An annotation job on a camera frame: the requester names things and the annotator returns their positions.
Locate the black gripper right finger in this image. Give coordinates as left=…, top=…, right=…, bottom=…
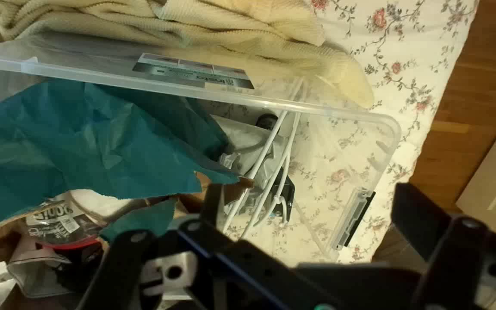
left=389, top=181, right=491, bottom=310

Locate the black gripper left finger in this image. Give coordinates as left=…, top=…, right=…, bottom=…
left=74, top=183, right=244, bottom=310

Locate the teal cloth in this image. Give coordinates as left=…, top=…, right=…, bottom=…
left=0, top=80, right=241, bottom=243

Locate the clear plastic storage container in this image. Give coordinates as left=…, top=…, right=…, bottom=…
left=0, top=31, right=403, bottom=310

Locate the red white printed package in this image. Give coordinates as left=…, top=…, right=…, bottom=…
left=5, top=197, right=107, bottom=300

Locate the brown cardboard piece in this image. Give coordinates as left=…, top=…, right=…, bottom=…
left=176, top=171, right=256, bottom=216

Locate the floral bedspread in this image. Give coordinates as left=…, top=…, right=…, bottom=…
left=0, top=0, right=480, bottom=310

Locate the white plastic clothes hanger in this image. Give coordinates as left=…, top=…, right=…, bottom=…
left=220, top=76, right=308, bottom=243

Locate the cream blanket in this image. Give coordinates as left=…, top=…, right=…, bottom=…
left=0, top=0, right=375, bottom=111

